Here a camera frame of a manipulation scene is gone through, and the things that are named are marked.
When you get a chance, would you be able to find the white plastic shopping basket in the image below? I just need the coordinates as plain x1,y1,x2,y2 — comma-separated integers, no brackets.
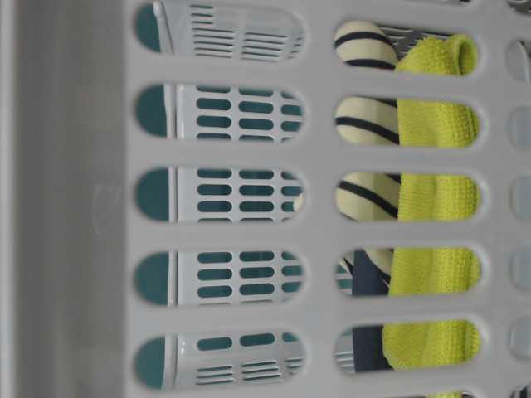
1,1,530,397

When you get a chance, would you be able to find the cream navy striped cloth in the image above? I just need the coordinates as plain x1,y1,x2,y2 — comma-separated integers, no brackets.
334,20,400,372

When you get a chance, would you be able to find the yellow microfiber cloth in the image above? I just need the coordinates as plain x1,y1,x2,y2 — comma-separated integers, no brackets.
382,33,483,398

